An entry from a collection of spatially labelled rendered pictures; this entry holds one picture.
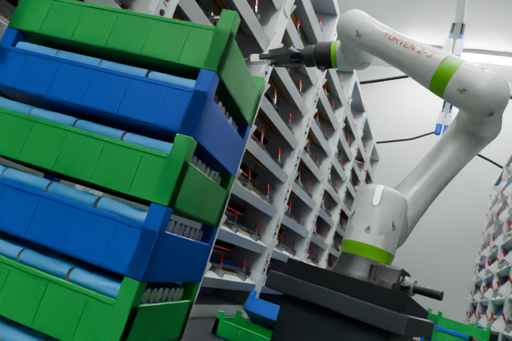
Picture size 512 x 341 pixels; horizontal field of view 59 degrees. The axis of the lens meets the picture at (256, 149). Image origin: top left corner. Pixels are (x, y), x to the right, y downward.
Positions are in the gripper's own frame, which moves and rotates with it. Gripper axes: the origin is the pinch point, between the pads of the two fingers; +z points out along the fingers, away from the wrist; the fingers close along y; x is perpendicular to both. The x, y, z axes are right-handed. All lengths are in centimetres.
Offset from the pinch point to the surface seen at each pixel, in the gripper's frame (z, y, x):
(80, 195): -19, -94, -71
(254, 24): 4.4, 0.0, 14.6
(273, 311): -5, 33, -85
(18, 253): -13, -95, -78
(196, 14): 7.9, -34.1, -3.8
